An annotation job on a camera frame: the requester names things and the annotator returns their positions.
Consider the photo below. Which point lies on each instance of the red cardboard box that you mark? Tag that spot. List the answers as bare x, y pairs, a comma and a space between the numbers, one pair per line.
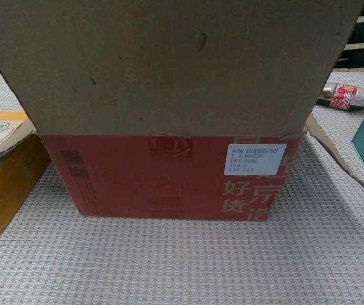
169, 95

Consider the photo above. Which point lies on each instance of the beige woven tablecloth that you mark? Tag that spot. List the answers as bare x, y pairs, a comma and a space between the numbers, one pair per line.
181, 260

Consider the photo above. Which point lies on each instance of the crushed cola bottle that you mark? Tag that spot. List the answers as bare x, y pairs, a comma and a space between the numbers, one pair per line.
343, 95

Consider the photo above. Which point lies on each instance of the orange corgi tissue pack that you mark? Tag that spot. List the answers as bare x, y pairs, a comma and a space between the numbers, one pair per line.
7, 190

